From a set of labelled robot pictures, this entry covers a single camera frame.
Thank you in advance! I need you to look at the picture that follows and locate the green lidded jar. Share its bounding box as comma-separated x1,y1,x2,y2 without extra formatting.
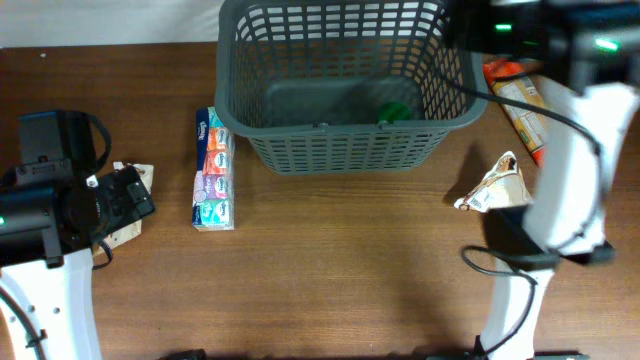
377,101,412,124

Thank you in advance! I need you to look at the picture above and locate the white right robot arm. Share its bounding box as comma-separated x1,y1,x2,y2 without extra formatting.
444,1,639,359

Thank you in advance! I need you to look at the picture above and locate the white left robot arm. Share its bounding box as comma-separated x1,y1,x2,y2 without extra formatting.
1,110,155,359

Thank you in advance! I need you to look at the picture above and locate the small brown paper snack bag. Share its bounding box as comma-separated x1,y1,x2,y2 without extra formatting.
91,162,155,254

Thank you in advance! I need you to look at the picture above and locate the Kleenex tissue multipack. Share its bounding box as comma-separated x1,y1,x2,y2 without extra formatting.
192,107,235,231

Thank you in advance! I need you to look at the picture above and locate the grey plastic basket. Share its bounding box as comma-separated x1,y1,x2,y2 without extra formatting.
215,1,487,175

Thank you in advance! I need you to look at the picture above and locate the beige brown coffee pouch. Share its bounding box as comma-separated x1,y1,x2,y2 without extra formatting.
454,151,533,213

